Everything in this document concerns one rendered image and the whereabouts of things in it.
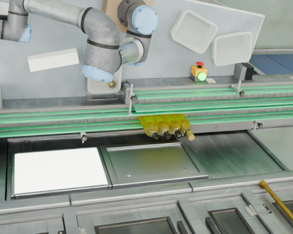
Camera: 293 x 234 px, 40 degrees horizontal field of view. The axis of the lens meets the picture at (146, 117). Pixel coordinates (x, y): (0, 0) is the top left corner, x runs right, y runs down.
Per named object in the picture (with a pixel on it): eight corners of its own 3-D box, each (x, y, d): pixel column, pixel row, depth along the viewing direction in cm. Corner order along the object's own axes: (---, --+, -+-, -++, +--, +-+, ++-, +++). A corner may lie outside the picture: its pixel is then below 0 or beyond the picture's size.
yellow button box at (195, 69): (189, 76, 230) (194, 81, 223) (191, 64, 226) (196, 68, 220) (201, 76, 232) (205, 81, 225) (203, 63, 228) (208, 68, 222)
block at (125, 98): (121, 99, 217) (123, 105, 211) (122, 83, 213) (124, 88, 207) (127, 99, 218) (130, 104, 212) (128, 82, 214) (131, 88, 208)
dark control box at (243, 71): (232, 75, 237) (239, 80, 230) (235, 62, 234) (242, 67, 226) (245, 74, 239) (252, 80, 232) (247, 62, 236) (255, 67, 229)
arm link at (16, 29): (33, 17, 154) (3, 12, 150) (29, 46, 158) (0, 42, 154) (32, 14, 161) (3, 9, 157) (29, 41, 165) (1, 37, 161)
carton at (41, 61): (27, 56, 199) (27, 60, 194) (75, 48, 204) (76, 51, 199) (30, 67, 202) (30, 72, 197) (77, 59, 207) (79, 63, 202)
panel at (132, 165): (11, 157, 197) (10, 201, 168) (11, 152, 196) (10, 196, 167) (183, 143, 222) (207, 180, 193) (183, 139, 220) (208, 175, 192)
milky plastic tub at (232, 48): (208, 32, 221) (214, 37, 214) (245, 26, 226) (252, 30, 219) (208, 61, 230) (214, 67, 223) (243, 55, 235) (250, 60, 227)
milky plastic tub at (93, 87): (85, 87, 215) (87, 94, 207) (85, 47, 204) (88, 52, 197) (116, 86, 220) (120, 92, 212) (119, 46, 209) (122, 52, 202)
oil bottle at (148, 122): (137, 119, 218) (148, 138, 200) (138, 109, 215) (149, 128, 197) (147, 118, 220) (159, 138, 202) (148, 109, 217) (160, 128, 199)
